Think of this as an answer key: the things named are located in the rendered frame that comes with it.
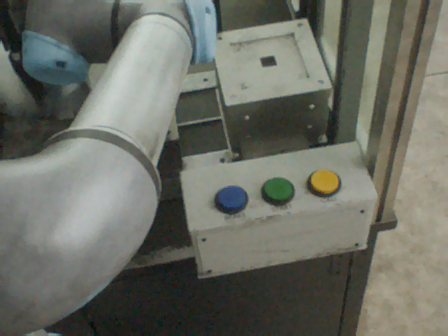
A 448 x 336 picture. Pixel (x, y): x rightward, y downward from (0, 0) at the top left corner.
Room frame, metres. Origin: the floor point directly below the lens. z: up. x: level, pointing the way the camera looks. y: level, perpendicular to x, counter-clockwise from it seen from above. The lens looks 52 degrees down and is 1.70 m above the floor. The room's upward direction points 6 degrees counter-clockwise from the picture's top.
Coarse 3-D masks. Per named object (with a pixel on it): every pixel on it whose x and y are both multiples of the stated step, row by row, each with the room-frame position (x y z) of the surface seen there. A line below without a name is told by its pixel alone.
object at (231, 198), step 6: (228, 186) 0.57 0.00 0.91; (234, 186) 0.57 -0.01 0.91; (222, 192) 0.56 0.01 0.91; (228, 192) 0.56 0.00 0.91; (234, 192) 0.56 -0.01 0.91; (240, 192) 0.56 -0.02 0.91; (222, 198) 0.55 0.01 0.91; (228, 198) 0.55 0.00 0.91; (234, 198) 0.55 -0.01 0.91; (240, 198) 0.55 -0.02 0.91; (222, 204) 0.54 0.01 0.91; (228, 204) 0.54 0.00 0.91; (234, 204) 0.54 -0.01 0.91; (240, 204) 0.54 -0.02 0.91; (228, 210) 0.54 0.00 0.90
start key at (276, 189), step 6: (270, 180) 0.58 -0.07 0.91; (276, 180) 0.57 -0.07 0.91; (282, 180) 0.57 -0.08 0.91; (270, 186) 0.57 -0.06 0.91; (276, 186) 0.56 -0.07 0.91; (282, 186) 0.56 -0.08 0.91; (288, 186) 0.56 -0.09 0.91; (264, 192) 0.56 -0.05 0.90; (270, 192) 0.55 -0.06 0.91; (276, 192) 0.55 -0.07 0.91; (282, 192) 0.55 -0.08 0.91; (288, 192) 0.55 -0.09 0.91; (270, 198) 0.55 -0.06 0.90; (276, 198) 0.54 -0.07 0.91; (282, 198) 0.54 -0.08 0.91
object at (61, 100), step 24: (24, 24) 0.94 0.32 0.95; (0, 48) 0.89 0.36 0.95; (0, 72) 0.83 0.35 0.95; (24, 72) 0.82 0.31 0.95; (96, 72) 0.80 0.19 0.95; (0, 96) 0.77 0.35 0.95; (24, 96) 0.77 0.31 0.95; (48, 96) 0.76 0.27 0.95; (72, 96) 0.75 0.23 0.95; (48, 120) 0.71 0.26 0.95
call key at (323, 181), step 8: (312, 176) 0.57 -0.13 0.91; (320, 176) 0.57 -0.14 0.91; (328, 176) 0.57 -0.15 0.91; (336, 176) 0.57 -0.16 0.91; (312, 184) 0.56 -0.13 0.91; (320, 184) 0.56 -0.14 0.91; (328, 184) 0.56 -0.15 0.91; (336, 184) 0.56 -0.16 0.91; (320, 192) 0.55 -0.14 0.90; (328, 192) 0.55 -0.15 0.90
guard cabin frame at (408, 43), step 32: (288, 0) 1.15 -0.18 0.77; (416, 0) 0.58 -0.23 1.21; (416, 32) 0.59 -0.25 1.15; (384, 64) 0.61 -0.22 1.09; (416, 64) 0.58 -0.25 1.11; (384, 96) 0.59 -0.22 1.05; (416, 96) 0.58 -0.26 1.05; (384, 128) 0.58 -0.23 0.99; (384, 160) 0.58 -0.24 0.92; (384, 192) 0.59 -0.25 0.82
